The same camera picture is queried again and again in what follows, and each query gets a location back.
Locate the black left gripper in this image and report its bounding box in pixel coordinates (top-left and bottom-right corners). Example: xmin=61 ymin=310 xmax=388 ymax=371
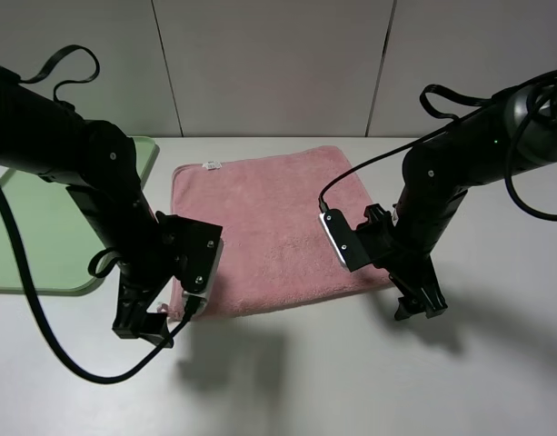
xmin=113 ymin=253 xmax=178 ymax=349

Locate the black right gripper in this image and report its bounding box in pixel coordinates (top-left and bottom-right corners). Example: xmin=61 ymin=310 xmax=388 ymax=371
xmin=387 ymin=246 xmax=448 ymax=321

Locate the pink fluffy towel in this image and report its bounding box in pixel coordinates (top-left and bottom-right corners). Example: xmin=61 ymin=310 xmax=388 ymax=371
xmin=171 ymin=146 xmax=390 ymax=319

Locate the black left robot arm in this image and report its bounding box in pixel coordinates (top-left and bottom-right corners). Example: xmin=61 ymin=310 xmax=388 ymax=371
xmin=0 ymin=66 xmax=181 ymax=348

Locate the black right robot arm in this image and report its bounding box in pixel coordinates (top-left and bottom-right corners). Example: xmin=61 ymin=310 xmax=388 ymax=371
xmin=384 ymin=70 xmax=557 ymax=321

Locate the green plastic tray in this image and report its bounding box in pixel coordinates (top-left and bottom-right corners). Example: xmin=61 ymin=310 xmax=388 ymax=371
xmin=0 ymin=134 xmax=161 ymax=297

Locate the white towel label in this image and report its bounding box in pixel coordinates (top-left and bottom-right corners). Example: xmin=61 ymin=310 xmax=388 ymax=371
xmin=202 ymin=161 xmax=222 ymax=171

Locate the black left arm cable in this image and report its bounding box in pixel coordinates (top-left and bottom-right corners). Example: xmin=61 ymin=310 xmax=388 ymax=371
xmin=0 ymin=44 xmax=200 ymax=386

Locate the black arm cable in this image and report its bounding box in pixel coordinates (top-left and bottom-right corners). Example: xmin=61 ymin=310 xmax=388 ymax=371
xmin=0 ymin=44 xmax=200 ymax=386
xmin=318 ymin=67 xmax=557 ymax=223

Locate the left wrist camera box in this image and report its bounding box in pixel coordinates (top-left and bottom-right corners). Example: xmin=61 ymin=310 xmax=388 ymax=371
xmin=156 ymin=212 xmax=224 ymax=316

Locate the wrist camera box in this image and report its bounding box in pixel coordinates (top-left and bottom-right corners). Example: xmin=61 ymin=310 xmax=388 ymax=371
xmin=319 ymin=203 xmax=392 ymax=273
xmin=156 ymin=212 xmax=224 ymax=316

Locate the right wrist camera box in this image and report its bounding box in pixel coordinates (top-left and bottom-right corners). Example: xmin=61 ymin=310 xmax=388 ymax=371
xmin=319 ymin=203 xmax=392 ymax=273

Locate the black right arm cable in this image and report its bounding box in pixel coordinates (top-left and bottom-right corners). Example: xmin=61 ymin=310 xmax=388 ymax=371
xmin=318 ymin=67 xmax=557 ymax=223

